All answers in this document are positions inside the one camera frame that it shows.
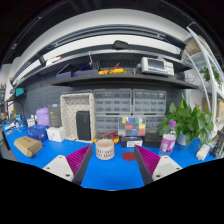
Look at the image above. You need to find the dark blue storage bin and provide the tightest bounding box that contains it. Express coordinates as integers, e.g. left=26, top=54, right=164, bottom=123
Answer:
left=56, top=63, right=99, bottom=80

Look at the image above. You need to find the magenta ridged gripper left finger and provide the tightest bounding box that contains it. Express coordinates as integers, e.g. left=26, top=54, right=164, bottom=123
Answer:
left=44, top=145, right=92, bottom=185

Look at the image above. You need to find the green potted plant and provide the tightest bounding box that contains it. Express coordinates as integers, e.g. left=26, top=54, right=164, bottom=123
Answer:
left=159, top=98, right=214, bottom=145

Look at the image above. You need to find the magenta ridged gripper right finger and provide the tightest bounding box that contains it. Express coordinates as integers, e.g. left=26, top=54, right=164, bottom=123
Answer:
left=134, top=145, right=182, bottom=185

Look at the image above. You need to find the white oscilloscope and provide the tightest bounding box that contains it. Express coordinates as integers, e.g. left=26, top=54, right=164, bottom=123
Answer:
left=140, top=57, right=174, bottom=76

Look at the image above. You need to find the grey drawer cabinet right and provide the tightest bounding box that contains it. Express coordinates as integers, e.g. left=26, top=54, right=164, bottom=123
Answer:
left=133, top=89, right=166, bottom=133

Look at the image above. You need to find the white wire rack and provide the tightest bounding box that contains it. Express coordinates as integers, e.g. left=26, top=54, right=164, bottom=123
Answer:
left=182, top=26, right=224, bottom=136

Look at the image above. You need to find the black box beside plant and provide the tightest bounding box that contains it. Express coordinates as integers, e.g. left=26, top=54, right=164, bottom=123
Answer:
left=143, top=133, right=162, bottom=148

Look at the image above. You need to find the dark red round coaster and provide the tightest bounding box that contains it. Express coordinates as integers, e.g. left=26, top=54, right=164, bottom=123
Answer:
left=122, top=152, right=136, bottom=161

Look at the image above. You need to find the brown cardboard box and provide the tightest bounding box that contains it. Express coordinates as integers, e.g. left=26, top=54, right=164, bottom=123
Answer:
left=14, top=136, right=43, bottom=158

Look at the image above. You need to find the colourful parts organizer case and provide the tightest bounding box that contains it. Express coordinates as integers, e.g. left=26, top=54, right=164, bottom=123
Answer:
left=118, top=116, right=146, bottom=136

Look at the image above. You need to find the yellow multimeter with leads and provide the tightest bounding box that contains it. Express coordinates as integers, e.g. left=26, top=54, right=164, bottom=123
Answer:
left=98, top=63, right=126, bottom=75

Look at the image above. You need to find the red and yellow tool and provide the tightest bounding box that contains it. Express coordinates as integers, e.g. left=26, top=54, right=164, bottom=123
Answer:
left=94, top=131, right=120, bottom=144

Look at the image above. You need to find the small black labelled box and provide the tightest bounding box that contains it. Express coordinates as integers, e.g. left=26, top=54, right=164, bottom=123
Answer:
left=121, top=136, right=143, bottom=148

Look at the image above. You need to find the grey drawer cabinet left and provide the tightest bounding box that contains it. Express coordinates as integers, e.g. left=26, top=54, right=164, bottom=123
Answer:
left=94, top=89, right=131, bottom=136

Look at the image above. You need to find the white pegboard tray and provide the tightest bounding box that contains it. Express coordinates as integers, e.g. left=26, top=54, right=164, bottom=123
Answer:
left=60, top=93, right=95, bottom=143

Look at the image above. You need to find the grey drawer cabinet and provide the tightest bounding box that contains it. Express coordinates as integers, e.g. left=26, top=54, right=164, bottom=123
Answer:
left=94, top=89, right=131, bottom=136
left=133, top=89, right=166, bottom=133

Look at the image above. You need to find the black rectangular speaker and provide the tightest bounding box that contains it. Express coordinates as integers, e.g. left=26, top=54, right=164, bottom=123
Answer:
left=76, top=111, right=91, bottom=141

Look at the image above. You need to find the blue cardboard box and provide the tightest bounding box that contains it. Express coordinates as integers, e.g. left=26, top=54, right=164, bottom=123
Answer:
left=27, top=125, right=48, bottom=142

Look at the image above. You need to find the plastic water bottle purple cap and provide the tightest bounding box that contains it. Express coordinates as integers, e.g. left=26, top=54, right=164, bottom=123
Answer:
left=159, top=120, right=177, bottom=155

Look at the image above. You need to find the dark grey upright box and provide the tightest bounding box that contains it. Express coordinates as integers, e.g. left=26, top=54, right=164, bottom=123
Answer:
left=48, top=104, right=62, bottom=128

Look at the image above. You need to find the dark metal shelf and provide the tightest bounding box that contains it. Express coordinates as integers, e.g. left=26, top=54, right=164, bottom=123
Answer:
left=53, top=51, right=198, bottom=89

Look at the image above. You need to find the small white box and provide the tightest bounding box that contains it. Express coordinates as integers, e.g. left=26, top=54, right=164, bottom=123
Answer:
left=47, top=127, right=65, bottom=142

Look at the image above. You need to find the white power adapter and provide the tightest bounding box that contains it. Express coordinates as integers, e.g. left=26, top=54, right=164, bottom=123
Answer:
left=196, top=144, right=211, bottom=161

